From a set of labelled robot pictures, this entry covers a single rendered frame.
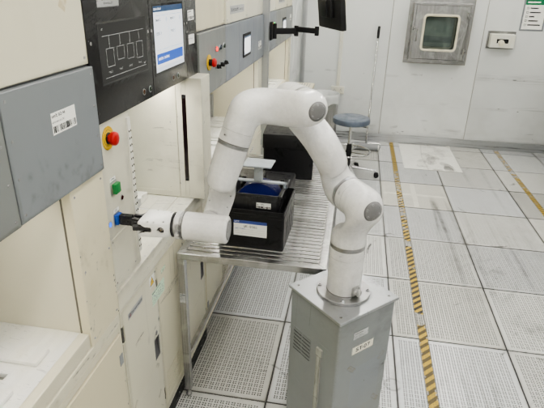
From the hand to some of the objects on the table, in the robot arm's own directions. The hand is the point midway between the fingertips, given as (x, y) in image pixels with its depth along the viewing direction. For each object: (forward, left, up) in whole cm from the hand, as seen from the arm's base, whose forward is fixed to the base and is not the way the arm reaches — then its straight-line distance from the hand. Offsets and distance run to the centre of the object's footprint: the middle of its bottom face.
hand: (126, 219), depth 149 cm
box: (+82, -124, -34) cm, 153 cm away
